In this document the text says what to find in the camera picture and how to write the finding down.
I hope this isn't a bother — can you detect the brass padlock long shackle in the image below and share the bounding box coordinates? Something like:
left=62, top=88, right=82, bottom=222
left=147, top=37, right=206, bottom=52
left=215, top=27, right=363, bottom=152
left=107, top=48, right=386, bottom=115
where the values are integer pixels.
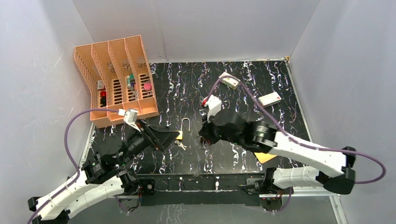
left=175, top=117, right=191, bottom=141

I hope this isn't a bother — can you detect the silver key bunch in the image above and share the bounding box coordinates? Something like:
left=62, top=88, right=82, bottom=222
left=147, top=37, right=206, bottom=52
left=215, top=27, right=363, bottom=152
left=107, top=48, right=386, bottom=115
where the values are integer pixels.
left=174, top=140, right=186, bottom=150

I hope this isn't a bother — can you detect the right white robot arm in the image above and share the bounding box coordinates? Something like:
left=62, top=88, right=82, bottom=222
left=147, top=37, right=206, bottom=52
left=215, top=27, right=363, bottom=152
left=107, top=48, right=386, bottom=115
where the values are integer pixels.
left=198, top=110, right=355, bottom=195

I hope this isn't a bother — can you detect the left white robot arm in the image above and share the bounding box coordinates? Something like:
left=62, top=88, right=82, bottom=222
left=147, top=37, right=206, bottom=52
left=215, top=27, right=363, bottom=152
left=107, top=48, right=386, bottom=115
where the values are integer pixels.
left=28, top=120, right=178, bottom=224

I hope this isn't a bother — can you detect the white green small box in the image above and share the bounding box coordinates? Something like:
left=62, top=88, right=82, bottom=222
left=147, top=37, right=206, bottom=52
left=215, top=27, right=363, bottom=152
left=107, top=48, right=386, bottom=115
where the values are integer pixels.
left=219, top=72, right=240, bottom=90

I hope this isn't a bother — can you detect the orange spiral notebook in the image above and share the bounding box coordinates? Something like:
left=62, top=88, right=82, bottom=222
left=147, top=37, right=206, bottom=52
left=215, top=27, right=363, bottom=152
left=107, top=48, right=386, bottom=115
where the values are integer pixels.
left=254, top=153, right=276, bottom=164

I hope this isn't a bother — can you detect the white red small box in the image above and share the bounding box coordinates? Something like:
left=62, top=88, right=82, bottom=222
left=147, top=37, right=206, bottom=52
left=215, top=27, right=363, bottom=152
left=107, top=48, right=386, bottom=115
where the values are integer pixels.
left=258, top=92, right=282, bottom=108

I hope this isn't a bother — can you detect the red black item in organizer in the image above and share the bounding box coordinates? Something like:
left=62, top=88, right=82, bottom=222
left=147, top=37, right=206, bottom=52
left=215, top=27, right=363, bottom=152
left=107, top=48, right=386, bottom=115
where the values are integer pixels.
left=99, top=91, right=107, bottom=107

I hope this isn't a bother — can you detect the pink eraser in organizer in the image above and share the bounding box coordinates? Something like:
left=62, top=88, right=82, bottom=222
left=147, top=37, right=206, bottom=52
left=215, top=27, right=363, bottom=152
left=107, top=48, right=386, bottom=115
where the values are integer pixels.
left=143, top=82, right=152, bottom=91

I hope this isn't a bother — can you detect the orange plastic file organizer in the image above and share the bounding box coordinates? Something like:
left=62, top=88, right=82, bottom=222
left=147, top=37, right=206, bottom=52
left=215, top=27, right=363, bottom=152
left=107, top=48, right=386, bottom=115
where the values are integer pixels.
left=74, top=35, right=159, bottom=128

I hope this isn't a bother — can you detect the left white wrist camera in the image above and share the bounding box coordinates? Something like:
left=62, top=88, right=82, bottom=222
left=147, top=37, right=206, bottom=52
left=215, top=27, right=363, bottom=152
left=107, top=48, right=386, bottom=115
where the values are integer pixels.
left=118, top=108, right=140, bottom=132

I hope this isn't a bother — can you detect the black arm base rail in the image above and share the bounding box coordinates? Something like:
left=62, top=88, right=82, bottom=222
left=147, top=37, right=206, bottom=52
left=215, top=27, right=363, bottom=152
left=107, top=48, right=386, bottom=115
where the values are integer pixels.
left=62, top=173, right=341, bottom=214

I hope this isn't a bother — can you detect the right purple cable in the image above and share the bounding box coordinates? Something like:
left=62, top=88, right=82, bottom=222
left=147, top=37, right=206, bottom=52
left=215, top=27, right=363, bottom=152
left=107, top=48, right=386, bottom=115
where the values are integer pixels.
left=202, top=75, right=387, bottom=214

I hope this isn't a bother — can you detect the purple cable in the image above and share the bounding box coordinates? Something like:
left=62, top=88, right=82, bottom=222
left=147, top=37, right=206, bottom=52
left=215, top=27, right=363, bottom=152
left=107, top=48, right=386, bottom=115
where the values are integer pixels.
left=202, top=75, right=387, bottom=214
left=26, top=108, right=126, bottom=224

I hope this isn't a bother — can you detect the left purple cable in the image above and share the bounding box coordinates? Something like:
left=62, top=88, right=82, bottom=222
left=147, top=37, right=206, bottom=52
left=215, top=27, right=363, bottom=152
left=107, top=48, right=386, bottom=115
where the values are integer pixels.
left=26, top=108, right=126, bottom=224

